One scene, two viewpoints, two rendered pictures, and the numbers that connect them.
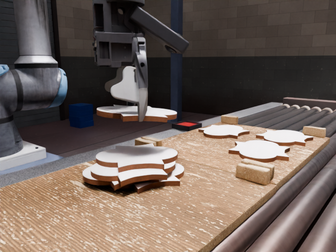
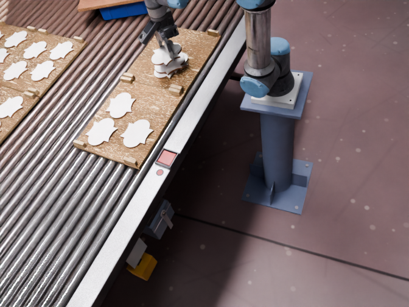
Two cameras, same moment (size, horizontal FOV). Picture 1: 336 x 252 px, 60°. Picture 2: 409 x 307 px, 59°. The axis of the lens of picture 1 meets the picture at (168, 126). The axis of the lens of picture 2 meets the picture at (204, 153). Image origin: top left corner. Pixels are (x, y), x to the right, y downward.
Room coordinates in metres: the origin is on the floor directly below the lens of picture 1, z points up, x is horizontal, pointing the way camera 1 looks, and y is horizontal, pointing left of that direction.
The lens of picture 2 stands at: (1.86, 0.08, 2.12)
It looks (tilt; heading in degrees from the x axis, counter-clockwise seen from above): 55 degrees down; 180
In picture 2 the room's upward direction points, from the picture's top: 17 degrees counter-clockwise
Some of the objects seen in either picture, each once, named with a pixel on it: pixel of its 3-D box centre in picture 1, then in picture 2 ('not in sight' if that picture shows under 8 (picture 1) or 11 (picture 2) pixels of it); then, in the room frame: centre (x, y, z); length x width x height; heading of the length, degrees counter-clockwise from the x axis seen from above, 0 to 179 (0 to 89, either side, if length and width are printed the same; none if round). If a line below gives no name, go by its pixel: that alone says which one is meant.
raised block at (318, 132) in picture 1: (314, 131); (80, 144); (0.80, -0.42, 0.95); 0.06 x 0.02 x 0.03; 50
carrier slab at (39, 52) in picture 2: not in sight; (39, 60); (0.14, -0.61, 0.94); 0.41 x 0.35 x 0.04; 140
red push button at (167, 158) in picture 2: (186, 126); (167, 158); (1.00, -0.07, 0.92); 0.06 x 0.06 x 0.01; 50
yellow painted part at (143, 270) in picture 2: not in sight; (136, 259); (1.29, -0.30, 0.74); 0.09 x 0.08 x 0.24; 140
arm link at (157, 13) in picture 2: not in sight; (156, 8); (0.53, 0.07, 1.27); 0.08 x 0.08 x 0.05
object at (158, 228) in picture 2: not in sight; (155, 217); (1.16, -0.19, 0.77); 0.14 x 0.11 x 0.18; 140
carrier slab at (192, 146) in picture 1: (238, 144); (129, 120); (0.74, -0.19, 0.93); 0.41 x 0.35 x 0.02; 140
